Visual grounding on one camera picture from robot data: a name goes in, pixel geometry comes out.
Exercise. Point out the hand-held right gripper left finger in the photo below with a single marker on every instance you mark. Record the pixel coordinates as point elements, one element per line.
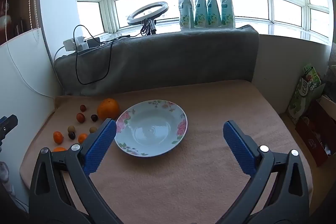
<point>101,146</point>

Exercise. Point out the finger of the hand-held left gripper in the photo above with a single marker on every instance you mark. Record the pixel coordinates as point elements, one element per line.
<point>8,124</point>

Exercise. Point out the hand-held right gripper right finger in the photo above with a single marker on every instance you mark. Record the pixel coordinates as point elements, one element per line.
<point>237,146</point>

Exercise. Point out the brown kiwi fruit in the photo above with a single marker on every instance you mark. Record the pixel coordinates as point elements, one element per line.
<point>93,130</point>

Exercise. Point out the small tangerine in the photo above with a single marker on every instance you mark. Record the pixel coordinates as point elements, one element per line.
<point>82,137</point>

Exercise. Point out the large speckled orange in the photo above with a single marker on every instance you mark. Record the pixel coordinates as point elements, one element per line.
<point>107,108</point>

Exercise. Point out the large smooth orange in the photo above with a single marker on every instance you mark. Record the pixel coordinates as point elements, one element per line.
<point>59,149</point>

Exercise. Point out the tangerine with stem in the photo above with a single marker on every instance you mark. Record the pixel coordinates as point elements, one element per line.
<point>58,136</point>

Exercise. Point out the floral white plate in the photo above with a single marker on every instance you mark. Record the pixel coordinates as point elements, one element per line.
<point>152,129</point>

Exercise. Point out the person's left hand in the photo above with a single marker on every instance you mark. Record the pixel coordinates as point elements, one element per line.
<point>4,176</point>

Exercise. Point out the dark grape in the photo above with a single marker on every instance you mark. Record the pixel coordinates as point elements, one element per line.
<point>72,135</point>
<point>94,117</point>

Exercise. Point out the small red cherry tomato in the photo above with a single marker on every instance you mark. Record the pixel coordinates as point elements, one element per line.
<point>83,108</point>

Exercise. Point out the beige blanket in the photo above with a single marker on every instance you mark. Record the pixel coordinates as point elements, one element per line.
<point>183,182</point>

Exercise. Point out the red-brown cardboard box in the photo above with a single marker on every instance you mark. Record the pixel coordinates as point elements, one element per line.
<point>312,129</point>

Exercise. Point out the green printed package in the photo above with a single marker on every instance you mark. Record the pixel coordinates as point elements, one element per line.
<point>302,98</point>

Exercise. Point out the white power strip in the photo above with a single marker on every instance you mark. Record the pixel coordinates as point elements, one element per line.
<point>69,44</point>

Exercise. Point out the black charger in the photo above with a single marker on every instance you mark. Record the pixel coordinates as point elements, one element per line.
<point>93,42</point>

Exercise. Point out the grey blanket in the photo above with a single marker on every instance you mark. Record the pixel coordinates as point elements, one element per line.
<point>170,61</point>

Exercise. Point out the floral refill pouch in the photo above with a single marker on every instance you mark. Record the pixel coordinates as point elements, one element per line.
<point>227,11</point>
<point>213,11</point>
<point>185,11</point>
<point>200,11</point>

